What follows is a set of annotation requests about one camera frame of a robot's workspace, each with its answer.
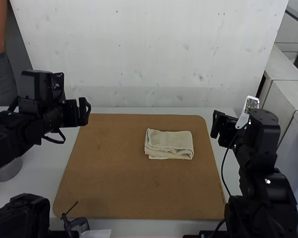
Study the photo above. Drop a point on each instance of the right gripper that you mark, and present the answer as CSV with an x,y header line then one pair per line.
x,y
227,131

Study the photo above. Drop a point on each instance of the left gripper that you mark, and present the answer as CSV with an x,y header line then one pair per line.
x,y
70,114

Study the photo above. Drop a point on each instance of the pale towel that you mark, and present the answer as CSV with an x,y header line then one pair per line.
x,y
169,143

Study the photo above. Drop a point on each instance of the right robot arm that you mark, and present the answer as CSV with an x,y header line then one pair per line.
x,y
260,188

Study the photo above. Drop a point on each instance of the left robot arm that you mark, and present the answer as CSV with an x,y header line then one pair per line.
x,y
12,131

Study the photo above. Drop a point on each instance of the white backdrop board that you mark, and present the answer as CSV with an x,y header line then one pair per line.
x,y
149,49

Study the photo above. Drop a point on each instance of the cork mat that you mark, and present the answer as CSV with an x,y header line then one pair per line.
x,y
139,186

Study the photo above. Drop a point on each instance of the black clamp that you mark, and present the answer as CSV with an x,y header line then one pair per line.
x,y
73,220

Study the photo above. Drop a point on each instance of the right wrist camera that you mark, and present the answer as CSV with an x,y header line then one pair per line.
x,y
248,106

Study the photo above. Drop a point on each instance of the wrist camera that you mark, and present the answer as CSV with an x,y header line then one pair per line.
x,y
248,106
57,86

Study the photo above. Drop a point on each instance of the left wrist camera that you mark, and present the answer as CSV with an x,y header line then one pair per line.
x,y
57,86

